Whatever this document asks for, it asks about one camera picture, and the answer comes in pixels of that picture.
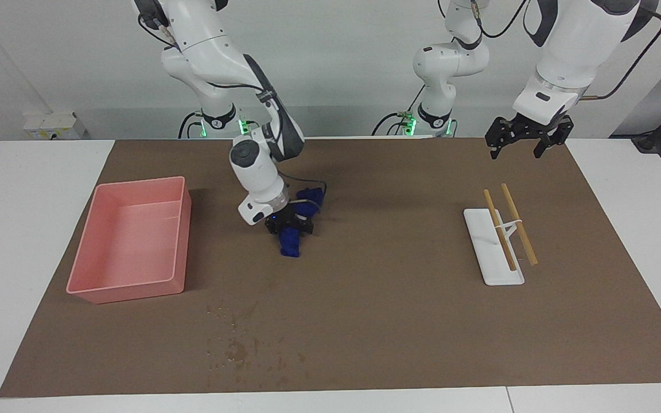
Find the white metal rack bracket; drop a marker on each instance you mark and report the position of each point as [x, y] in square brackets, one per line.
[511, 225]

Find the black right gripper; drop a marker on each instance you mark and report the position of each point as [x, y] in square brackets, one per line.
[284, 219]

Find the brown table mat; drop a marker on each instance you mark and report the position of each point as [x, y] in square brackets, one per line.
[393, 315]

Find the white power strip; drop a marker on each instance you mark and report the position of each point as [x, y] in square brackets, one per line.
[55, 126]

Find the white towel rack tray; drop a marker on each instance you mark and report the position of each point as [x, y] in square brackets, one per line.
[482, 238]

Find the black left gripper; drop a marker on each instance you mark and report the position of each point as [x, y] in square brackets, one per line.
[537, 129]

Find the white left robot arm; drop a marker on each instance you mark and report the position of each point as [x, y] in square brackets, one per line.
[451, 63]

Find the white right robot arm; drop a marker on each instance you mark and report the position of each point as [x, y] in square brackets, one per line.
[221, 51]

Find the pink plastic bin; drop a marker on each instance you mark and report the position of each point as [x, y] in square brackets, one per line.
[135, 241]

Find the wooden rack rod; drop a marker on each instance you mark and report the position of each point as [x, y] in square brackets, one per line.
[520, 225]
[500, 229]

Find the dark blue towel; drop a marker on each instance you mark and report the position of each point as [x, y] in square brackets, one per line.
[291, 245]

